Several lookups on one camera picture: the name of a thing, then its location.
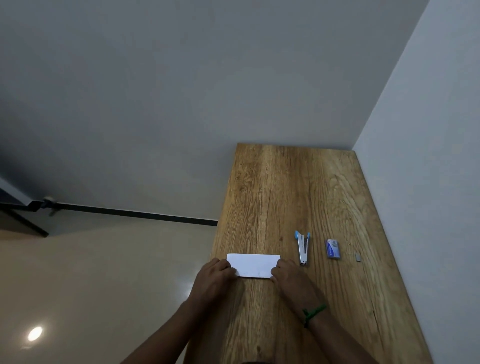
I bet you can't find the person's right forearm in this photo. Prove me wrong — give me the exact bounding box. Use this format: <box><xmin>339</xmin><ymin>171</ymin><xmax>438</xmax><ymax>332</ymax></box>
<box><xmin>303</xmin><ymin>304</ymin><xmax>379</xmax><ymax>364</ymax></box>

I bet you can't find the blue and silver stapler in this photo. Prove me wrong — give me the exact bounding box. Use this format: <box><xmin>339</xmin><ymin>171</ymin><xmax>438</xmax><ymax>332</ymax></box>
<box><xmin>295</xmin><ymin>230</ymin><xmax>311</xmax><ymax>266</ymax></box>

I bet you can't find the white paper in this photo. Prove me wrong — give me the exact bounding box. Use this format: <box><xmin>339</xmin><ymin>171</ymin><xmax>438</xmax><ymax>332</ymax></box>
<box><xmin>226</xmin><ymin>253</ymin><xmax>281</xmax><ymax>280</ymax></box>

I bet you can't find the person's right hand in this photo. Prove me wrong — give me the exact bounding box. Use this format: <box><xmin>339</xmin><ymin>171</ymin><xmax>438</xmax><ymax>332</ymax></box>
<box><xmin>270</xmin><ymin>258</ymin><xmax>319</xmax><ymax>311</ymax></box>

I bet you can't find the wooden table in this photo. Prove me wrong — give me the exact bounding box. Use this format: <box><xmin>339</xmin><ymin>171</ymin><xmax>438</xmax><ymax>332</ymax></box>
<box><xmin>182</xmin><ymin>143</ymin><xmax>434</xmax><ymax>364</ymax></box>

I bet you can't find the person's left hand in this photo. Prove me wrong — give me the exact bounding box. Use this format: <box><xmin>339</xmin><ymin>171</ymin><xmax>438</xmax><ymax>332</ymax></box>
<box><xmin>190</xmin><ymin>257</ymin><xmax>238</xmax><ymax>306</ymax></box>

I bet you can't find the green wrist string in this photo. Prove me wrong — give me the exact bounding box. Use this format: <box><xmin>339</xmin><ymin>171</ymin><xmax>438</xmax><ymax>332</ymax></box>
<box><xmin>302</xmin><ymin>304</ymin><xmax>327</xmax><ymax>328</ymax></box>

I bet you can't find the person's left forearm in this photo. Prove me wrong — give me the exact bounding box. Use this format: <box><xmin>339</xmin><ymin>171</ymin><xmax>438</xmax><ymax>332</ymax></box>
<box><xmin>121</xmin><ymin>295</ymin><xmax>205</xmax><ymax>364</ymax></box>

